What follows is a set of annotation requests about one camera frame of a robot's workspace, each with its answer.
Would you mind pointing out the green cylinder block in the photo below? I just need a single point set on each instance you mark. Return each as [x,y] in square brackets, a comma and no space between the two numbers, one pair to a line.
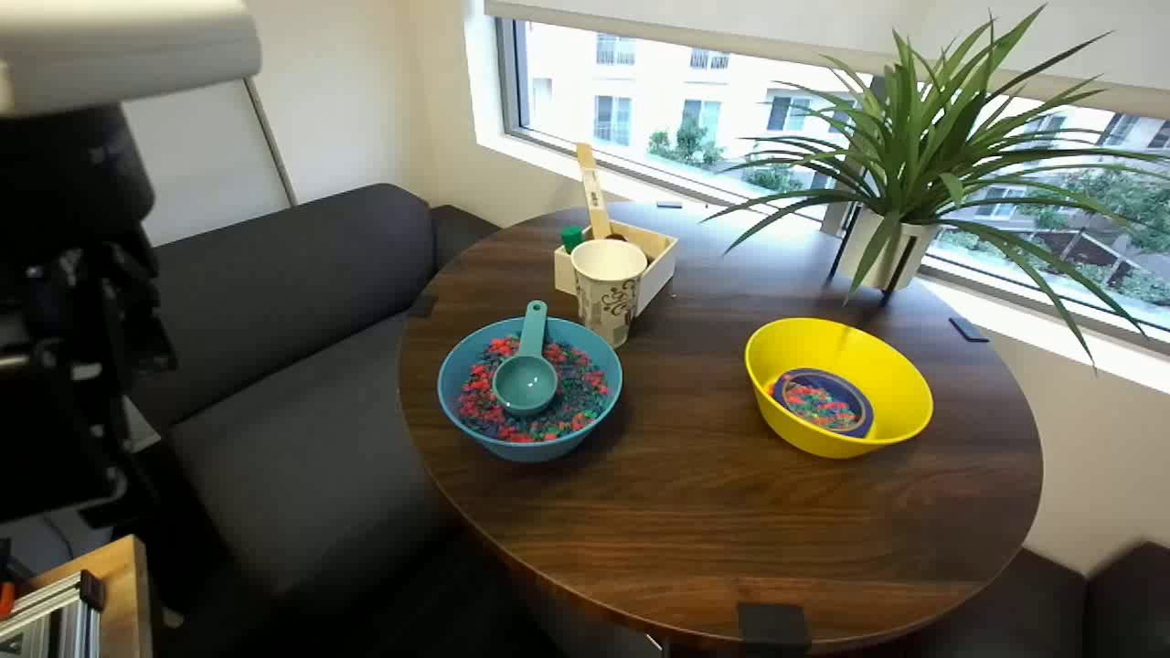
[573,239]

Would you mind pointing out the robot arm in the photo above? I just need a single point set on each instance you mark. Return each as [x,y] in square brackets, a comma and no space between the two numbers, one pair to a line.
[74,258]

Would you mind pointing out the blue bowl with colored pebbles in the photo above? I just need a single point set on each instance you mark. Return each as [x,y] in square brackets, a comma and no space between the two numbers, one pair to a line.
[590,389]

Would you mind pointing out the yellow bowl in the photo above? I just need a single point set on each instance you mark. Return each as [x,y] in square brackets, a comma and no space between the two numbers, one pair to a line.
[831,389]

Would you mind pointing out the patterned paper cup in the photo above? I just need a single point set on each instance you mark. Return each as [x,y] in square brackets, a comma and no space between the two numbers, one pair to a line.
[604,285]

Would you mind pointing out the teal measuring scoop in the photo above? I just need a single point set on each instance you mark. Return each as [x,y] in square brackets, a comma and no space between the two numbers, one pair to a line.
[527,380]

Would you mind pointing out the white wooden box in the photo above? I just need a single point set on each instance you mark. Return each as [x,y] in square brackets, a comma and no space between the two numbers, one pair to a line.
[660,261]

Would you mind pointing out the wooden stick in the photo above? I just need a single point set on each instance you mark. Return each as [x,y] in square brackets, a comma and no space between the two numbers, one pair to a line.
[594,190]

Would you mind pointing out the white plant pot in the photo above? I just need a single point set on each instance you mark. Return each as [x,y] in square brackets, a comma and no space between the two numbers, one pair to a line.
[881,261]

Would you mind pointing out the black table clamp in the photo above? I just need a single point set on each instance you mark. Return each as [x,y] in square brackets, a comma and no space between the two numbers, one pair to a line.
[771,625]

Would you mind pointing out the dark grey sofa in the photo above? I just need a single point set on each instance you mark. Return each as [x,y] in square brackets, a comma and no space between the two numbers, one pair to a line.
[293,511]

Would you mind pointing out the green potted plant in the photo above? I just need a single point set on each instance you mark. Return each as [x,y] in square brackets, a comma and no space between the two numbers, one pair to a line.
[934,138]

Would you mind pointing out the whiteboard panel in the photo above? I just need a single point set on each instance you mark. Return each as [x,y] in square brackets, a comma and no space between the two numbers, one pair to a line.
[209,157]

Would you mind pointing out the wooden cart with aluminium rail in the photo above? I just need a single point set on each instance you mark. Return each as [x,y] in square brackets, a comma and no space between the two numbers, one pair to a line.
[84,609]

